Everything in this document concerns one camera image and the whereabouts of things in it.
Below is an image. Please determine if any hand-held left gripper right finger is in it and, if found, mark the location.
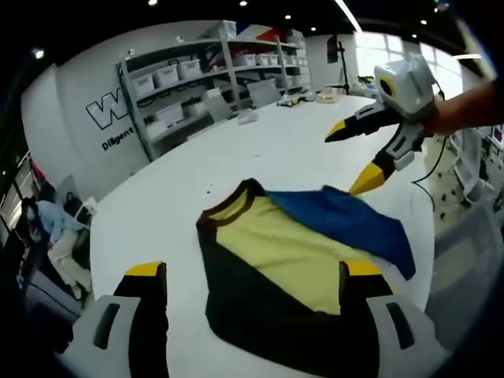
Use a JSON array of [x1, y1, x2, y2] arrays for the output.
[[338, 259, 438, 378]]

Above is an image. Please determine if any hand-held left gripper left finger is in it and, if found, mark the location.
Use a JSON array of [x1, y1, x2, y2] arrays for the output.
[[72, 260, 170, 378]]

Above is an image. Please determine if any yellow garment with dark sleeves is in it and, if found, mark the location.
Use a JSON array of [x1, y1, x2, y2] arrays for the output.
[[195, 177, 417, 358]]

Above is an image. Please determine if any black monitor on stand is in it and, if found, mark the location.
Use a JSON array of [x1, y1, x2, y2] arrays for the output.
[[326, 33, 351, 94]]

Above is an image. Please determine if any ceiling light strip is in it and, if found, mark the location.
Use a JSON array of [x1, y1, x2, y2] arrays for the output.
[[334, 0, 363, 32]]

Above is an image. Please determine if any grey mesh chair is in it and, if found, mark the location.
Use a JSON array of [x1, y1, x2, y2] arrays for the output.
[[424, 204, 504, 351]]

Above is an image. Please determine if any small white box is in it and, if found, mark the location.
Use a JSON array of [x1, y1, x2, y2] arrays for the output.
[[74, 198, 98, 228]]

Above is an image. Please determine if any grey metal storage shelf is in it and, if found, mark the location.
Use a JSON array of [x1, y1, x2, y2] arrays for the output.
[[116, 21, 312, 162]]

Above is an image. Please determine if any row of white storage bins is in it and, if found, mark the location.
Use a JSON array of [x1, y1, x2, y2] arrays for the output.
[[132, 21, 308, 131]]

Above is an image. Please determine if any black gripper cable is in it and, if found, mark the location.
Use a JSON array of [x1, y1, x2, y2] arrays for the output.
[[411, 133, 448, 209]]

